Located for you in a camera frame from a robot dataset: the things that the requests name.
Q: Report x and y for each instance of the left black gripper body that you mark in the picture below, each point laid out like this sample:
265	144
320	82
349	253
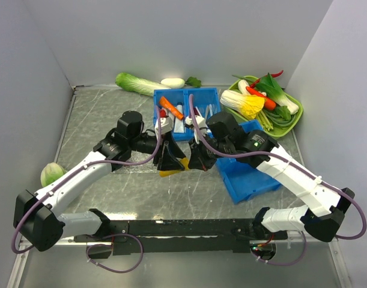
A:
143	143

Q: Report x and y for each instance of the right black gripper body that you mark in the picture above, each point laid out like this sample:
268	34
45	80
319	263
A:
224	146

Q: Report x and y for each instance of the yellow toothpaste tube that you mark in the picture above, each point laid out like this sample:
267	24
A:
184	162

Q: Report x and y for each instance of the orange toothpaste tube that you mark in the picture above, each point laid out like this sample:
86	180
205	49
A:
166	104

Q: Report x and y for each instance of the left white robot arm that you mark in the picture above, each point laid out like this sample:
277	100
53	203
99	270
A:
40	217

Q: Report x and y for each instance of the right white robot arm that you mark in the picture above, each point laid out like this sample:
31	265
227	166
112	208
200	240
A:
324	206

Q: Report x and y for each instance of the white toothbrush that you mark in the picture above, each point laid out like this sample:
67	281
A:
210	110

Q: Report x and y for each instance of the blue toiletry double bin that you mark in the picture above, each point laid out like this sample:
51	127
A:
180	97

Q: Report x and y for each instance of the green vegetable tray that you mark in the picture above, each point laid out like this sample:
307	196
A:
279	110

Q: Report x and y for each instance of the yellow white cabbage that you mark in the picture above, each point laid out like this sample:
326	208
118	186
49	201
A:
246	105

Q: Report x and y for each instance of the long green napa cabbage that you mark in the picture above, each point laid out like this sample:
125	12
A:
138	85

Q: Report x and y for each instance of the orange carrot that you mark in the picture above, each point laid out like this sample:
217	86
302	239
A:
269	104

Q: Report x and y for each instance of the green beans bundle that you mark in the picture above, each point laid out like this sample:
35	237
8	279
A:
269	121

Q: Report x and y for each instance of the red chili pepper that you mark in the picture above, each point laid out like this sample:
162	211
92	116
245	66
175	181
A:
273	75

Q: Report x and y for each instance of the white radish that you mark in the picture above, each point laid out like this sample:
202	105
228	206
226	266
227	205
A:
173	83

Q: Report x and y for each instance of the bok choy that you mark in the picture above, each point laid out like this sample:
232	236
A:
274	92

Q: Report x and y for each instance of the small green cabbage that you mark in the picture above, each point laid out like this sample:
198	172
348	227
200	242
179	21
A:
50	173

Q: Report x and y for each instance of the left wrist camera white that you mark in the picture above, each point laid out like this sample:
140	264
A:
166	124

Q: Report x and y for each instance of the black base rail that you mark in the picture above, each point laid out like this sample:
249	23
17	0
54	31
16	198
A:
158	236

